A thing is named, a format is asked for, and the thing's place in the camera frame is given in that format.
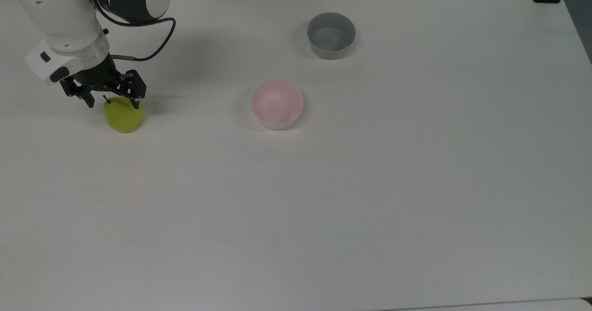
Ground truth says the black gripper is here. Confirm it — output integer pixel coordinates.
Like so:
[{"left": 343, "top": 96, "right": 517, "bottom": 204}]
[{"left": 59, "top": 55, "right": 148, "bottom": 110}]

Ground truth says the green yellow pear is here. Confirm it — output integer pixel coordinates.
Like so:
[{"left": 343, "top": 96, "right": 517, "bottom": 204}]
[{"left": 104, "top": 95, "right": 145, "bottom": 133}]

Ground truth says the pink plastic bowl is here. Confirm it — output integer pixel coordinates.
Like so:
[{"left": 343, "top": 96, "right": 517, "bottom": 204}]
[{"left": 251, "top": 79, "right": 304, "bottom": 130}]

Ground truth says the gray plastic bowl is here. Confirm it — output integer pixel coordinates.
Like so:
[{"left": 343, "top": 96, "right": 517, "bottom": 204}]
[{"left": 307, "top": 12, "right": 357, "bottom": 60}]

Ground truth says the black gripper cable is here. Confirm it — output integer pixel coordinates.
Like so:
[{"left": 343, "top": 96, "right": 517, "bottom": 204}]
[{"left": 90, "top": 0, "right": 177, "bottom": 63}]

